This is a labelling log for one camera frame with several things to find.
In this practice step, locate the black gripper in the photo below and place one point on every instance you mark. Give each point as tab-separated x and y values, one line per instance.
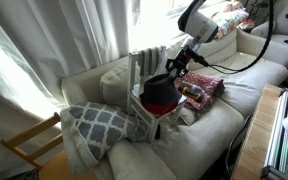
183	57

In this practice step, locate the black fedora hat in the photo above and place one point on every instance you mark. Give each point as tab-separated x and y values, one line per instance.
160	90

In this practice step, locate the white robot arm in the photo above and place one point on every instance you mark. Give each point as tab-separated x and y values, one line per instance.
199	25

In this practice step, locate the light wooden slatted chair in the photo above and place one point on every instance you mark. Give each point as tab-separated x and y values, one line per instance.
27	146

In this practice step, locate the red patterned folded cloth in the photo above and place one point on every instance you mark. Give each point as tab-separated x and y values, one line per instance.
207	85

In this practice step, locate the white box table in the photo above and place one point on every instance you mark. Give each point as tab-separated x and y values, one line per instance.
134	96

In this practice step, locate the cream fabric sofa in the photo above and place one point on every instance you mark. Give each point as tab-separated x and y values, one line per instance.
217	116

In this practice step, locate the floral print pillow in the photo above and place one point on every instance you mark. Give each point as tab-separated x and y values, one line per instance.
230	20

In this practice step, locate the grey lattice pattern pillow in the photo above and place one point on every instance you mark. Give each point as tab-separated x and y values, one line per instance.
100	128

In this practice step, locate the plain cream cushion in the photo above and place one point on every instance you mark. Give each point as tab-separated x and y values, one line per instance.
134	163

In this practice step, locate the light wooden table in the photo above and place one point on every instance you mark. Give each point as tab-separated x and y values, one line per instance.
254	140

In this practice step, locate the grey armchair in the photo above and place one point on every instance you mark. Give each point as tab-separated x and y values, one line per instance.
280	36

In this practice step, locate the white sheer curtain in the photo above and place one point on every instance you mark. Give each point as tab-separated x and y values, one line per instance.
50	43

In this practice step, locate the cream fleece blanket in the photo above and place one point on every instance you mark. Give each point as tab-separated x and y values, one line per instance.
72	150

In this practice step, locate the aluminium rail frame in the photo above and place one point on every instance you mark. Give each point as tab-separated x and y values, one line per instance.
284	140

